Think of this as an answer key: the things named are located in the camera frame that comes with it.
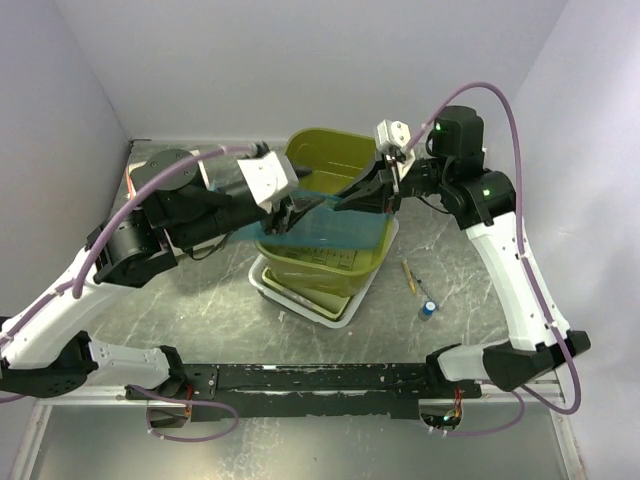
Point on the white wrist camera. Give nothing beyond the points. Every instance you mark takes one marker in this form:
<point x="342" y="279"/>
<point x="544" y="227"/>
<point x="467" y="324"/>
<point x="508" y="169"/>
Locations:
<point x="269" y="178"/>
<point x="392" y="134"/>

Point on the beige cylindrical roll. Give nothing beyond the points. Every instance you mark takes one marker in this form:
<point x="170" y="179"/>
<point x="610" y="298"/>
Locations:
<point x="180" y="207"/>

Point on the olive green plastic tub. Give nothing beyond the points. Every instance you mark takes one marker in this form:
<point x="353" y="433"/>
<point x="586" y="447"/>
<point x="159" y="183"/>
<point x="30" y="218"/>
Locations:
<point x="335" y="157"/>

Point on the translucent blue plastic container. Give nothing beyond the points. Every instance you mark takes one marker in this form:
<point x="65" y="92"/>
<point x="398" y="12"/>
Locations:
<point x="345" y="225"/>

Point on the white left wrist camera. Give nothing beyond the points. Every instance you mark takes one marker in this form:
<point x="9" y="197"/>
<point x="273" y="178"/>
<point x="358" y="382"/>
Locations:
<point x="269" y="178"/>

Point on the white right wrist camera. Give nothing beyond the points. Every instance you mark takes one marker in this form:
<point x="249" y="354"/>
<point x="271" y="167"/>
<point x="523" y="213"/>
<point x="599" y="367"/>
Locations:
<point x="392" y="134"/>

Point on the small blue capped vial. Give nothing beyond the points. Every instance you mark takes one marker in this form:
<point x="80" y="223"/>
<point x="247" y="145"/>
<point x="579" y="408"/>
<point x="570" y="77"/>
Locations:
<point x="427" y="310"/>

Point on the aluminium front frame rail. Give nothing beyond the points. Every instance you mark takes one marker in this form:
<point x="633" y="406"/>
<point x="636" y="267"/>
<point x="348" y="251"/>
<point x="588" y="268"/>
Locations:
<point x="96" y="434"/>

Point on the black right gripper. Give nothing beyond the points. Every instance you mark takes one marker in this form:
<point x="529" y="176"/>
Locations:
<point x="375" y="202"/>

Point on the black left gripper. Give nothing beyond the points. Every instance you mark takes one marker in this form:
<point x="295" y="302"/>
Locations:
<point x="281" y="221"/>

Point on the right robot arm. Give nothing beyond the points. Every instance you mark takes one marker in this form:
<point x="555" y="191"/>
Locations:
<point x="483" y="203"/>

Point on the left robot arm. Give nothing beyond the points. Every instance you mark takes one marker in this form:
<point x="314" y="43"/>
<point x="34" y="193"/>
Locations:
<point x="46" y="350"/>

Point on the clear syringe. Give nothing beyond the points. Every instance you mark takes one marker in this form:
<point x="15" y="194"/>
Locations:
<point x="424" y="289"/>

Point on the yellow pencil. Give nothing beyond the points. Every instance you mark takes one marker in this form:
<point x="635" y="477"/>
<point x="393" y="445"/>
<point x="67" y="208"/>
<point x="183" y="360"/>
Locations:
<point x="409" y="276"/>

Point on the white plastic tray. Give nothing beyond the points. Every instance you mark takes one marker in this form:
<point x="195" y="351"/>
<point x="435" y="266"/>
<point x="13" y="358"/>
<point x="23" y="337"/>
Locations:
<point x="323" y="285"/>

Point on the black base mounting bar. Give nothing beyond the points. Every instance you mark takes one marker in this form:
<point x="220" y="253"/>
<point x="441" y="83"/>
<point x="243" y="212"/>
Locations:
<point x="394" y="390"/>

